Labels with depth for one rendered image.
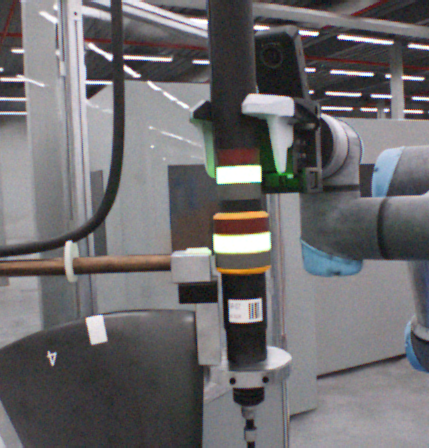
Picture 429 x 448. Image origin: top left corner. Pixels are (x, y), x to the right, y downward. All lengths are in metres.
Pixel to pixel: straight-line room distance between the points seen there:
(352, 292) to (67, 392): 4.10
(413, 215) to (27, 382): 0.43
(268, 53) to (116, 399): 0.35
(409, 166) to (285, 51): 0.53
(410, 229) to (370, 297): 4.10
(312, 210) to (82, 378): 0.32
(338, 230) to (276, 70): 0.21
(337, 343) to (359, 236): 3.93
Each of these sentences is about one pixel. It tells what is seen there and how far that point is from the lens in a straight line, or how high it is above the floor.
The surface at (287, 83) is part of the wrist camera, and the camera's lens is 0.53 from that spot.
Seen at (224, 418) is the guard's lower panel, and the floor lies 0.88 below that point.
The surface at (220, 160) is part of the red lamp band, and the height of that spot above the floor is 1.59.
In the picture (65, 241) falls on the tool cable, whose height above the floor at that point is 1.54.
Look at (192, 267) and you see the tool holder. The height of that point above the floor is 1.51.
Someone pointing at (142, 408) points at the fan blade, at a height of 1.37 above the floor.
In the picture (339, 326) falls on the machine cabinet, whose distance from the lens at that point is 4.53.
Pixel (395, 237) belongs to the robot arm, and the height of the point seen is 1.51.
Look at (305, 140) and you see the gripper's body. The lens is 0.51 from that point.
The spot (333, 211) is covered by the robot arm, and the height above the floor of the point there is 1.54.
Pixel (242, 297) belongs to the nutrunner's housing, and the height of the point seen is 1.49.
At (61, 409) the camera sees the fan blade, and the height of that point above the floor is 1.37.
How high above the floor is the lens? 1.57
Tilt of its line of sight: 3 degrees down
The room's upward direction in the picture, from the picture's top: 3 degrees counter-clockwise
